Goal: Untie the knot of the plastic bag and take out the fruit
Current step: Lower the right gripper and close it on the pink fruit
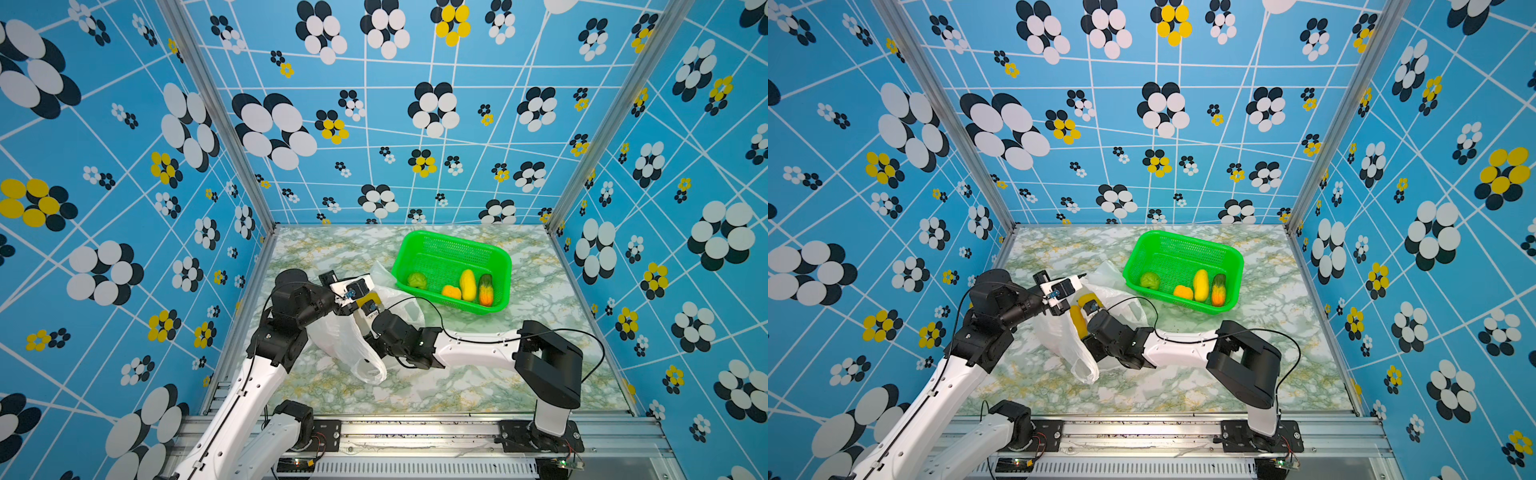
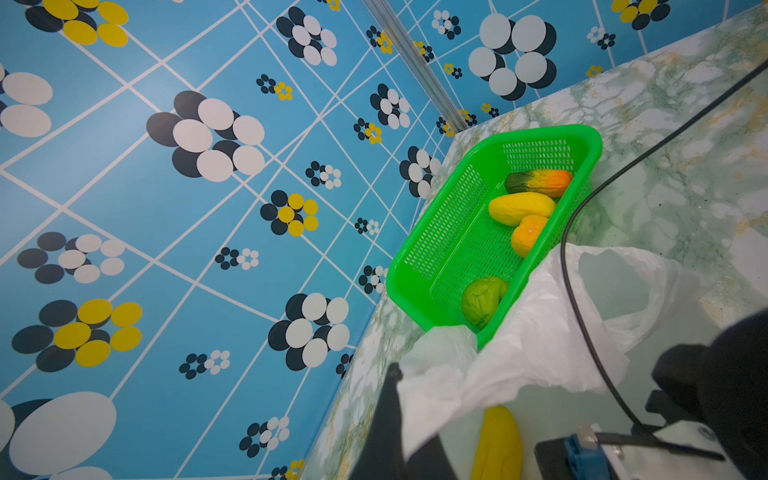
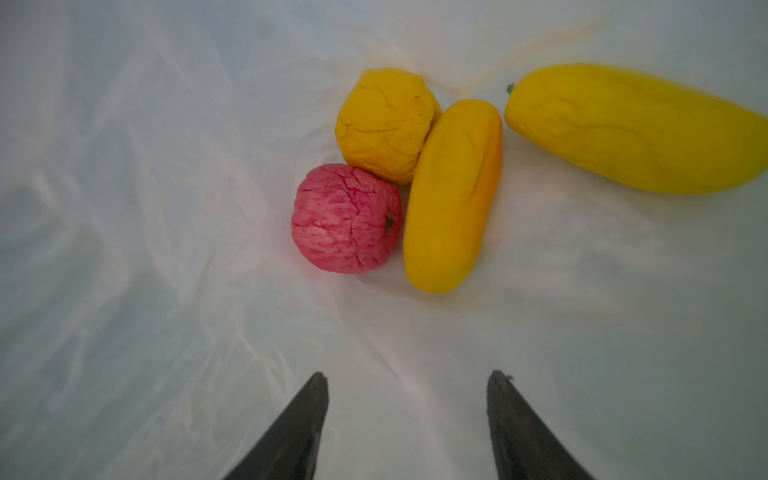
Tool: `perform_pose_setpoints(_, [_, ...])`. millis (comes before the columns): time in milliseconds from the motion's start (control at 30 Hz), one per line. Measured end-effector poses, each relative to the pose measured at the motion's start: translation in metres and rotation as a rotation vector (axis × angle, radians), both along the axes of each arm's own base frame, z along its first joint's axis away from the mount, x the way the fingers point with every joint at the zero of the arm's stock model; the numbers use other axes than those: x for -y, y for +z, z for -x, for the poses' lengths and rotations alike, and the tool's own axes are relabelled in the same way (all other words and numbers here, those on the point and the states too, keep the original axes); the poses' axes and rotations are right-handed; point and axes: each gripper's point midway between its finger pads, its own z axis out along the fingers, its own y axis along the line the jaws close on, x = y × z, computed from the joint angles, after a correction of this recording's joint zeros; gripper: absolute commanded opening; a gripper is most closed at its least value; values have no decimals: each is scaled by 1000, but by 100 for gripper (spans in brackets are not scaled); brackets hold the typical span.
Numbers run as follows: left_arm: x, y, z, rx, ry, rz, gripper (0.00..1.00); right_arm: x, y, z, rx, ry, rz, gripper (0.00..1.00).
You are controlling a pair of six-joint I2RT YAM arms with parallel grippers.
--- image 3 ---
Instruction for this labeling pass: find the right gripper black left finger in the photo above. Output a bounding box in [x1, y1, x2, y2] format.
[225, 372, 329, 480]

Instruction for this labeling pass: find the yellow wrinkled round fruit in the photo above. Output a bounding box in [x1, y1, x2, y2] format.
[335, 68, 441, 185]

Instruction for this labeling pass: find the white plastic bag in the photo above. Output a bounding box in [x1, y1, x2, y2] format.
[1, 1, 767, 479]

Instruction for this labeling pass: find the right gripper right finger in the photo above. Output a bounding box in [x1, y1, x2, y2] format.
[486, 370, 593, 480]

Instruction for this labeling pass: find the pink red round fruit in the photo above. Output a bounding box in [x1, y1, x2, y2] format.
[291, 164, 403, 275]

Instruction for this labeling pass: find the yellow mango fruit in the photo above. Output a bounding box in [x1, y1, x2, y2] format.
[504, 63, 767, 195]

